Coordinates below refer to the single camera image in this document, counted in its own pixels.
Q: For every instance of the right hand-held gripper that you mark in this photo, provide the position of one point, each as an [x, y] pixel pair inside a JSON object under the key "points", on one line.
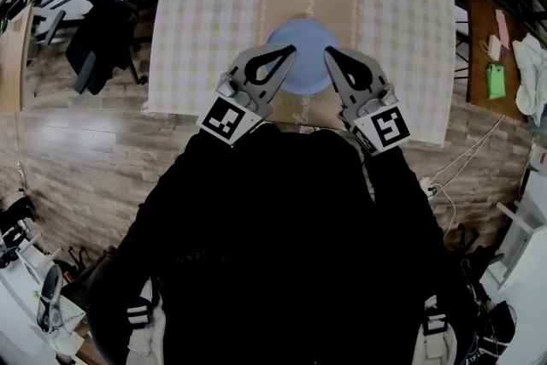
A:
{"points": [[386, 130]]}

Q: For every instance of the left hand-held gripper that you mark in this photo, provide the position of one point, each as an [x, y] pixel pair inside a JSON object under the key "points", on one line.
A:
{"points": [[224, 121]]}

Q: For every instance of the large blue plate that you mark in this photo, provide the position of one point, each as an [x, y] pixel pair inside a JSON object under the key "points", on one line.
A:
{"points": [[305, 91]]}

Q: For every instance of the person's right forearm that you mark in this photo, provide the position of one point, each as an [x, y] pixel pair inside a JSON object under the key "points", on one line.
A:
{"points": [[393, 184]]}

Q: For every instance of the person's left forearm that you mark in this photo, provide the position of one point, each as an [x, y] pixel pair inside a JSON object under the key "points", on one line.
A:
{"points": [[201, 158]]}

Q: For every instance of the checked beige tablecloth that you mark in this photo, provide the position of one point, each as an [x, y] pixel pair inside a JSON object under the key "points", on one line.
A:
{"points": [[205, 34]]}

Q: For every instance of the dark wooden side table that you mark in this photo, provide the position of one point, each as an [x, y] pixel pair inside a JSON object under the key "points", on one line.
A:
{"points": [[478, 55]]}

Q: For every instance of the white power strip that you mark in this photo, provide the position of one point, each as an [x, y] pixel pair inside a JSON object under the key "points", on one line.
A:
{"points": [[427, 186]]}

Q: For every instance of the green bag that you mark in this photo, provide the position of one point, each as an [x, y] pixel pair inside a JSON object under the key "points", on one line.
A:
{"points": [[495, 81]]}

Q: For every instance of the beige small pouch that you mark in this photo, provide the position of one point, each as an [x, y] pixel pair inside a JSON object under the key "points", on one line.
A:
{"points": [[493, 48]]}

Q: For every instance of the pink flat packet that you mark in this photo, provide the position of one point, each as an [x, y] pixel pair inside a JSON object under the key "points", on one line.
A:
{"points": [[502, 27]]}

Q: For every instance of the black office chair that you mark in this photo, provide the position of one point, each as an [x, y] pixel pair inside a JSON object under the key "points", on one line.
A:
{"points": [[102, 51]]}

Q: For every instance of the white crumpled cloth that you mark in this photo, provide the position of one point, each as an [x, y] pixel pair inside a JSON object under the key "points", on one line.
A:
{"points": [[532, 77]]}

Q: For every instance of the person's black sweater torso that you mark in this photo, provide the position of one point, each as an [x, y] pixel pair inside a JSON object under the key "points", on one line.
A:
{"points": [[273, 248]]}

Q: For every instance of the white container red label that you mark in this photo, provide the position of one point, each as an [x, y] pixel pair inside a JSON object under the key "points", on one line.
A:
{"points": [[539, 158]]}

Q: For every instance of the white shelf unit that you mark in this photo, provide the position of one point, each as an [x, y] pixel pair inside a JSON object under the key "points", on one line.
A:
{"points": [[525, 235]]}

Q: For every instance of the black round-backed chair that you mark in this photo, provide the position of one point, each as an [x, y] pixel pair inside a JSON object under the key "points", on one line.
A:
{"points": [[487, 269]]}

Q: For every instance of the light wooden desk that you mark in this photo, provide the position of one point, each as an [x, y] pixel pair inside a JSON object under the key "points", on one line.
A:
{"points": [[13, 55]]}

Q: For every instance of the white office desk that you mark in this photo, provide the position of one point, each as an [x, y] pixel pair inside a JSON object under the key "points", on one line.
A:
{"points": [[13, 312]]}

